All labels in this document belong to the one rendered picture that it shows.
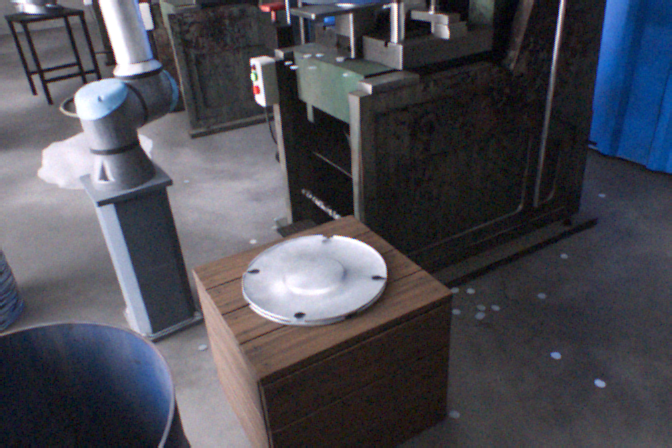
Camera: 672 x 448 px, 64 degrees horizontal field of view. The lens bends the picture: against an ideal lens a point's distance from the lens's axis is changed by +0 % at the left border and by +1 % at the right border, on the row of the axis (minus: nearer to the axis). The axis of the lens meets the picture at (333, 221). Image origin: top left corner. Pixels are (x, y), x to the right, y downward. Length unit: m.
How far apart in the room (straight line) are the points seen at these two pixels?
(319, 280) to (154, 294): 0.59
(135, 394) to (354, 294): 0.41
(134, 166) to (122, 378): 0.60
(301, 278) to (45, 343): 0.45
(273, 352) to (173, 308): 0.66
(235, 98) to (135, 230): 1.79
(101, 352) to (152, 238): 0.56
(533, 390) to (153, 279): 0.98
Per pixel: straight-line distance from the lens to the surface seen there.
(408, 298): 1.03
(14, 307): 1.89
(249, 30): 3.05
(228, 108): 3.09
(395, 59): 1.39
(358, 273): 1.08
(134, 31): 1.42
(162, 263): 1.48
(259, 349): 0.95
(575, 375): 1.45
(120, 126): 1.35
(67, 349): 0.95
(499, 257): 1.75
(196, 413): 1.37
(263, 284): 1.08
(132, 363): 0.90
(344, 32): 1.52
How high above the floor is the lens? 0.98
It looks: 30 degrees down
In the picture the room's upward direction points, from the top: 4 degrees counter-clockwise
